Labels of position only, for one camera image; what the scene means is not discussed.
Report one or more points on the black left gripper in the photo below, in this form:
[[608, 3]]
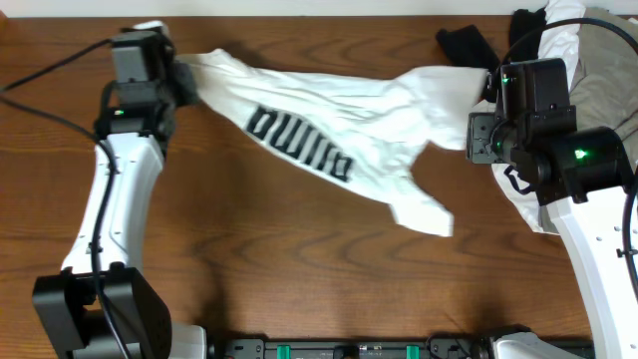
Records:
[[175, 76]]

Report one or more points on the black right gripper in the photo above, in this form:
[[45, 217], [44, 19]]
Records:
[[478, 126]]

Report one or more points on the white t-shirt with black logo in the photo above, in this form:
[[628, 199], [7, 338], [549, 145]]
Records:
[[357, 133]]

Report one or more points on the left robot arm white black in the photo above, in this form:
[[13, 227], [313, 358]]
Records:
[[100, 305]]

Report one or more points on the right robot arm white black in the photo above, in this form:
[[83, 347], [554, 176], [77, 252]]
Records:
[[582, 178]]

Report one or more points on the khaki grey garment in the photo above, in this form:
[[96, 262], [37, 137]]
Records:
[[604, 86]]

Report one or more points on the white shirt in pile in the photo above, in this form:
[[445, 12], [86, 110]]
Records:
[[554, 53]]

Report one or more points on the black garment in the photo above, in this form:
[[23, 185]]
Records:
[[474, 58]]

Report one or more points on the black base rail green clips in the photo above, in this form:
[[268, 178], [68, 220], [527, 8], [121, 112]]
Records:
[[435, 347]]

